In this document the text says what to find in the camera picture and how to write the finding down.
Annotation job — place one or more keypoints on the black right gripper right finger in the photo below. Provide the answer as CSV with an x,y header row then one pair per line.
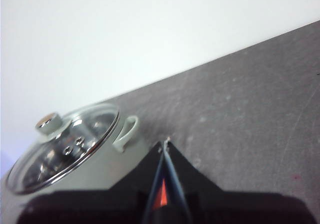
x,y
225,209

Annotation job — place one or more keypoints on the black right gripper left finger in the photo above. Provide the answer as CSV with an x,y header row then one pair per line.
x,y
105,206

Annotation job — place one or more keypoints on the glass lid with green knob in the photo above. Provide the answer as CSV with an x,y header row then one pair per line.
x,y
65,154

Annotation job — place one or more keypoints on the pale green electric cooking pot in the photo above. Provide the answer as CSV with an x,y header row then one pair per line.
x,y
100,171

